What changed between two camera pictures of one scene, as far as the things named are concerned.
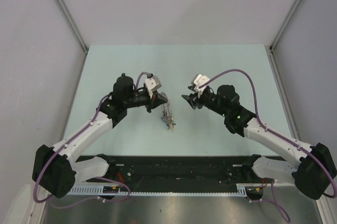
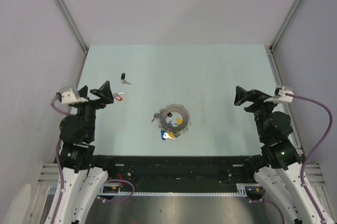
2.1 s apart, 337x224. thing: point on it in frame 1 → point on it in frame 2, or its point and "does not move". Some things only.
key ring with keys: [167, 118] → [186, 122]
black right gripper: [194, 99] → [253, 95]
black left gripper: [155, 101] → [105, 94]
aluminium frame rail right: [284, 99] does not move
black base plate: [224, 171] does not move
